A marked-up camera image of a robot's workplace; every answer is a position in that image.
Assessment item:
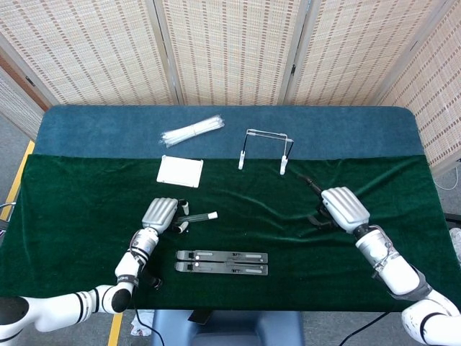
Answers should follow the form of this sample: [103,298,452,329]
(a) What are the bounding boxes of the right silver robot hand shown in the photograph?
[295,174,371,232]

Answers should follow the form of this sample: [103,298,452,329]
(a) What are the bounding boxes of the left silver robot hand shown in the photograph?
[141,197,191,234]

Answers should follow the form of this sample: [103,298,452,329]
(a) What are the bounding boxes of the clear plastic tube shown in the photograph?
[178,211,219,223]

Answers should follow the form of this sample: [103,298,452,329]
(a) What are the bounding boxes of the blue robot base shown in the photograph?
[151,309,305,346]

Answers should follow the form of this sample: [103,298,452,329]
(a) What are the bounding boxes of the white plastic tray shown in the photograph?
[156,154,205,188]

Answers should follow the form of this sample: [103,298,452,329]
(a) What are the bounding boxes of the black folding laptop stand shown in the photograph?
[175,249,269,277]

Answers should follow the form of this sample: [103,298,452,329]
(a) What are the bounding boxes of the bundle of white zip ties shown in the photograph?
[160,114,226,148]

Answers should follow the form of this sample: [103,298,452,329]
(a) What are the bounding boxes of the green velvet cloth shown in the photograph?
[0,154,455,314]

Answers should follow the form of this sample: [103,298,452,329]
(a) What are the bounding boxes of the blue table cloth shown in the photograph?
[30,104,424,161]

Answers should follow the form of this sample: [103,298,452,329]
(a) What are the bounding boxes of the flat black device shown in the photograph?
[187,310,212,324]

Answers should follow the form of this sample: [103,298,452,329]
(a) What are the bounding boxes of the crumpled white paper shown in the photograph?
[130,310,156,337]

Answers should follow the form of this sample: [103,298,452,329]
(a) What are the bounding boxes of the woven bamboo screen panel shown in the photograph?
[153,0,310,106]
[284,0,455,107]
[377,0,461,174]
[0,0,181,107]
[0,66,46,141]

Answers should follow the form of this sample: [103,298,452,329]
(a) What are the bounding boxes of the wire display stand white feet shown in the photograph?
[237,128,295,176]

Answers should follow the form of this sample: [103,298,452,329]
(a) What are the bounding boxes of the thin white cable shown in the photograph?
[434,178,459,191]

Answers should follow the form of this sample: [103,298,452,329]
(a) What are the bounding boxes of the black cable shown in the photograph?
[131,288,161,346]
[338,311,390,346]

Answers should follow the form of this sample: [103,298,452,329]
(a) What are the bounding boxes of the metal chair frame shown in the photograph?
[0,201,17,231]

